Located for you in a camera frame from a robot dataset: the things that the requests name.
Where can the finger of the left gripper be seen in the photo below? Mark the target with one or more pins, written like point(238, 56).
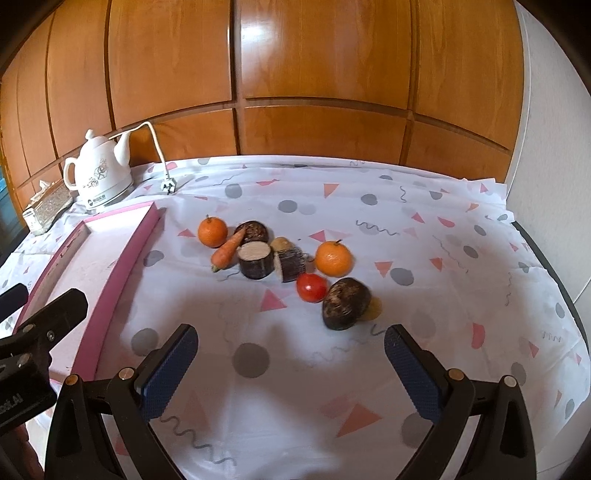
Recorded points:
point(12, 300)
point(41, 332)

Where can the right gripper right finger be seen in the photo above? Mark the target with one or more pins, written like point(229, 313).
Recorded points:
point(444, 397)

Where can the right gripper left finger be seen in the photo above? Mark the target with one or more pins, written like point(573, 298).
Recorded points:
point(144, 396)

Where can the small yellow-brown fruit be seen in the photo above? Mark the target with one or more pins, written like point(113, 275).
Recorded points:
point(373, 311)

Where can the dark round water chestnut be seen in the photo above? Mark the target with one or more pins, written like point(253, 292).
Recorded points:
point(345, 303)

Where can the small orange carrot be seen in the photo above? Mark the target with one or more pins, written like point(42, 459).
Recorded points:
point(222, 257)

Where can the red tomato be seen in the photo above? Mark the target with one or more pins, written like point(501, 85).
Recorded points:
point(312, 287)

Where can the orange mandarin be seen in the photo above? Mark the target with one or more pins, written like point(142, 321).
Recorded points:
point(333, 259)
point(212, 232)

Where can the dark cylinder yam piece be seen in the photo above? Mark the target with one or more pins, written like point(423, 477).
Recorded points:
point(255, 260)

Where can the dark round taro top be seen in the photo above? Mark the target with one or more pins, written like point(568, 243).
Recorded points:
point(253, 231)

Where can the dark cut yam chunk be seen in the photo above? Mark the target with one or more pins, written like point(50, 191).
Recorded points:
point(289, 264)

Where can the small tan potato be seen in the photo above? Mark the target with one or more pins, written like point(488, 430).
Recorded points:
point(281, 244)

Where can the pink shallow tray box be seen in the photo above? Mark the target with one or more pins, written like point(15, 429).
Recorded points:
point(96, 258)

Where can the silver ornate tissue box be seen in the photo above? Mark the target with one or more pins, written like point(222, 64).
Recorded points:
point(46, 206)

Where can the white ceramic electric kettle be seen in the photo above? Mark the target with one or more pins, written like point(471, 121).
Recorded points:
point(101, 172)

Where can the patterned white tablecloth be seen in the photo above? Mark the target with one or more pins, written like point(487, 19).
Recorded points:
point(268, 318)

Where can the wooden cabinet wall panels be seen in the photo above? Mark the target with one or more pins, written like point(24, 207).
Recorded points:
point(434, 85)

